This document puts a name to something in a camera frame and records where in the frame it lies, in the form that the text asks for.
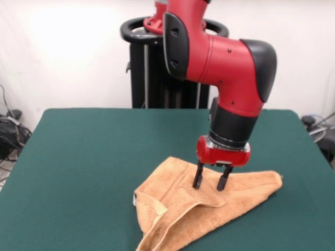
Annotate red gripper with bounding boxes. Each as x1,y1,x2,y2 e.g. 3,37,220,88
193,135,251,191

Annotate tan terry towel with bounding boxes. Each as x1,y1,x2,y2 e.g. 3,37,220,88
133,156,284,251

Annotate grey stand base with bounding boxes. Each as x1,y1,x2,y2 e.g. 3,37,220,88
300,115,335,163

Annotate dark green table cloth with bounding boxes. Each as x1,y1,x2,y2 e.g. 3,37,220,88
0,108,335,251

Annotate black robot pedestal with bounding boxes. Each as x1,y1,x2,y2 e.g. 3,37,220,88
120,17,230,109

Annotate black cable bundle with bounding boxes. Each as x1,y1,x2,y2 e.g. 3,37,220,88
0,83,34,164

